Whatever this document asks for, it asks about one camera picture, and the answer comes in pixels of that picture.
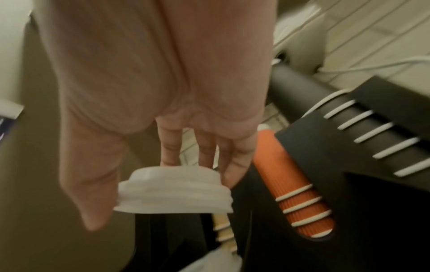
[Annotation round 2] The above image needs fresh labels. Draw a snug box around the stack of black paper cups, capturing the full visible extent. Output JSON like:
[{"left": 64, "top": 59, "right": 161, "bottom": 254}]
[{"left": 268, "top": 63, "right": 430, "bottom": 177}]

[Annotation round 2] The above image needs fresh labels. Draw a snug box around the white wall cable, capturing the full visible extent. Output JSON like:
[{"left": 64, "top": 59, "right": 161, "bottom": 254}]
[{"left": 317, "top": 56, "right": 430, "bottom": 74}]

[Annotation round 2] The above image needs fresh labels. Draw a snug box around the stack of red paper cups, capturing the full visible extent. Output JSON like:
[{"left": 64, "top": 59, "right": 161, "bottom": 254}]
[{"left": 252, "top": 125, "right": 336, "bottom": 239}]

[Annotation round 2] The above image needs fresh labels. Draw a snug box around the grey wall-mounted appliance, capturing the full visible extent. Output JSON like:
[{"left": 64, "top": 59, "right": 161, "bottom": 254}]
[{"left": 271, "top": 0, "right": 328, "bottom": 70}]

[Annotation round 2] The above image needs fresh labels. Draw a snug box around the black cup holder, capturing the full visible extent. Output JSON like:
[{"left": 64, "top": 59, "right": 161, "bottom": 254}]
[{"left": 134, "top": 75, "right": 430, "bottom": 272}]

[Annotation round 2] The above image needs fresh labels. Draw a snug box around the person's right hand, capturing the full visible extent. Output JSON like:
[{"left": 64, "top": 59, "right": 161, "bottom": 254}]
[{"left": 31, "top": 0, "right": 278, "bottom": 231}]

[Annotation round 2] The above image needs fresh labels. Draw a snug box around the stack of gold paper cups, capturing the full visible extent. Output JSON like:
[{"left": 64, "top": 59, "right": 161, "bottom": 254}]
[{"left": 213, "top": 212, "right": 238, "bottom": 253}]

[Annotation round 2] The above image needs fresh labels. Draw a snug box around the microwave safety poster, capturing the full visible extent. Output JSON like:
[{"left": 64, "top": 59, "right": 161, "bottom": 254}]
[{"left": 0, "top": 98, "right": 25, "bottom": 142}]

